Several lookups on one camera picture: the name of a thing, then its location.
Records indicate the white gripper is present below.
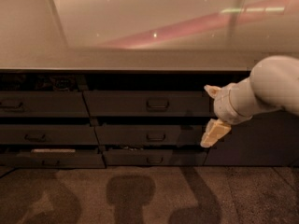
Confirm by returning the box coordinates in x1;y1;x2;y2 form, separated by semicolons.
200;78;253;148

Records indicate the dark drawer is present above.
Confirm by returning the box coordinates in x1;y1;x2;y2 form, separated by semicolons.
83;91;213;117
103;149;206;166
0;150;106;169
0;91;88;118
0;125;98;145
95;125;203;146

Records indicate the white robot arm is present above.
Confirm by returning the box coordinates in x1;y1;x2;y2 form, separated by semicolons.
200;56;299;147

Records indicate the light flat item in drawer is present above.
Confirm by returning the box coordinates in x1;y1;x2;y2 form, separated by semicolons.
31;148;76;153

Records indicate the dark clutter in left drawer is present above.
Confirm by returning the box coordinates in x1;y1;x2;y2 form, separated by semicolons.
0;74;77;91

